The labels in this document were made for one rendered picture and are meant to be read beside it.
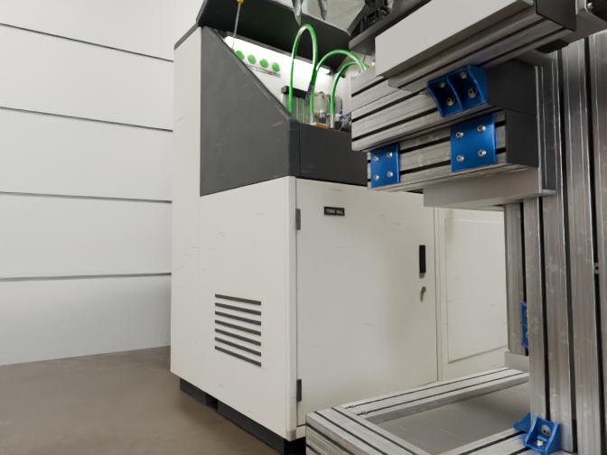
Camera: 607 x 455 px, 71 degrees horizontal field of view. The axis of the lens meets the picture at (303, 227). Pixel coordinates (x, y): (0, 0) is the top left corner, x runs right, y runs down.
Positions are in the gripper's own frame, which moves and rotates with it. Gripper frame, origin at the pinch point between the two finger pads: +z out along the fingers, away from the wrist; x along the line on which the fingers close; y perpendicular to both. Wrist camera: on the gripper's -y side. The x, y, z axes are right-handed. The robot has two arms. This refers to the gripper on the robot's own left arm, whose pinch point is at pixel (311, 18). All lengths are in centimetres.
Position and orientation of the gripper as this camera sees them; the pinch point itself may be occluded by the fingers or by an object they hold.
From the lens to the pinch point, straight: 149.7
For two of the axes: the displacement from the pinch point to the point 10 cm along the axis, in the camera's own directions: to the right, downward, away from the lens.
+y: 1.9, 6.3, -7.5
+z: 1.3, 7.4, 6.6
